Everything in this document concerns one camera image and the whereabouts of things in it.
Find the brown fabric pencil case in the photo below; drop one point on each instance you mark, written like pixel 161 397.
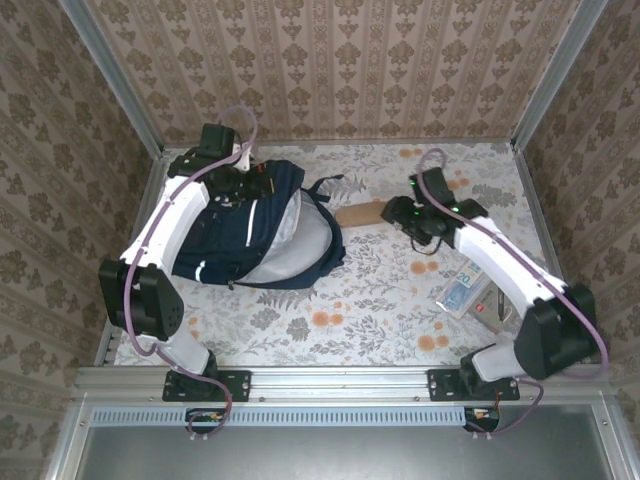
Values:
pixel 357 215

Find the navy blue backpack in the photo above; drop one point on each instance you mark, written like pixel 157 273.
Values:
pixel 225 235

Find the blue stationery pack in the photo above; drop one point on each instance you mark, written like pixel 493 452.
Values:
pixel 462 292

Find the grey pen box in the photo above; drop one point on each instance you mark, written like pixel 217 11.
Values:
pixel 487 310

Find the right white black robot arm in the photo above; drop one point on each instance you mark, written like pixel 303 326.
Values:
pixel 500 260

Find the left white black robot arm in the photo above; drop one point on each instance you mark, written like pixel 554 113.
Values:
pixel 165 220

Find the floral table cover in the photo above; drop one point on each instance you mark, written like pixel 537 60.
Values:
pixel 350 330

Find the grey metal sheet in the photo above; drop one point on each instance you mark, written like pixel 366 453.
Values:
pixel 340 450

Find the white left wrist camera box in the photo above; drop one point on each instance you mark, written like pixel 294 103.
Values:
pixel 243 161

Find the aluminium table side rail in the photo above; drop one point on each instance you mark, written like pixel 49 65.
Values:
pixel 536 200
pixel 156 175

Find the aluminium frame post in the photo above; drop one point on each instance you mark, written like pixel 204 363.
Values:
pixel 555 80
pixel 115 80

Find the aluminium front rail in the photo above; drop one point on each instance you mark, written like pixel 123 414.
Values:
pixel 340 382

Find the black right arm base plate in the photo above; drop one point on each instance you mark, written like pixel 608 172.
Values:
pixel 440 385

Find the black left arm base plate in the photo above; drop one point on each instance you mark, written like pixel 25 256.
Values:
pixel 240 385

